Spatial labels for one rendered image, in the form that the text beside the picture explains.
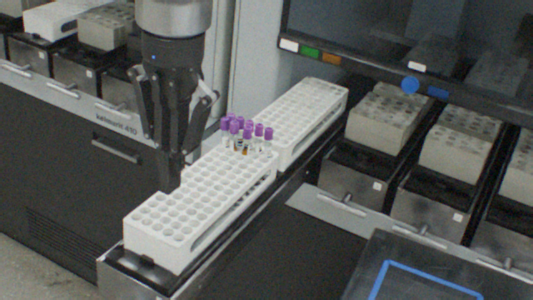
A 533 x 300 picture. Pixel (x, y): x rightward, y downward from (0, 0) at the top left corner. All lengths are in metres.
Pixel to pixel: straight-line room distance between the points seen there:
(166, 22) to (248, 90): 0.62
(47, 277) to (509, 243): 1.42
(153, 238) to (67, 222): 0.96
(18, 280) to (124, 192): 0.64
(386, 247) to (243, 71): 0.52
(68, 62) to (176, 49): 0.79
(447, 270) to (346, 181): 0.30
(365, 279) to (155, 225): 0.31
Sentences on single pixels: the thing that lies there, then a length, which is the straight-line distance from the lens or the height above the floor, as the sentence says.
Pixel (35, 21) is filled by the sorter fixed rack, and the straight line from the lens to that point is 1.55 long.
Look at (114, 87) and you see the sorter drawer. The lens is 1.38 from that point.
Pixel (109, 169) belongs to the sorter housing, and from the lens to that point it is 1.52.
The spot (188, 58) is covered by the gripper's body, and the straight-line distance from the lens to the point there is 0.69.
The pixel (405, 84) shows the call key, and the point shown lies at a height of 0.98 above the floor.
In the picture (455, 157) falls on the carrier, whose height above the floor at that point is 0.86.
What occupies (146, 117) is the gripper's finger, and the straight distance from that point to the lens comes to 0.78.
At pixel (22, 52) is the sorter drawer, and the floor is 0.78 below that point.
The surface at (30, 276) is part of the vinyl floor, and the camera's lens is 2.04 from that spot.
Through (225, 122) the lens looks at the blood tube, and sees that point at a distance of 0.99.
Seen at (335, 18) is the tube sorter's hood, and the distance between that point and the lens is 1.10.
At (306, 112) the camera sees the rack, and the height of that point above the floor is 0.86.
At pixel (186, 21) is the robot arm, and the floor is 1.18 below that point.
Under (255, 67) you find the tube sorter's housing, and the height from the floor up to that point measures 0.90.
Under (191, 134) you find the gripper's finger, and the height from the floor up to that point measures 1.03.
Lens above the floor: 1.41
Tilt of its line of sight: 33 degrees down
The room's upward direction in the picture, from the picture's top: 7 degrees clockwise
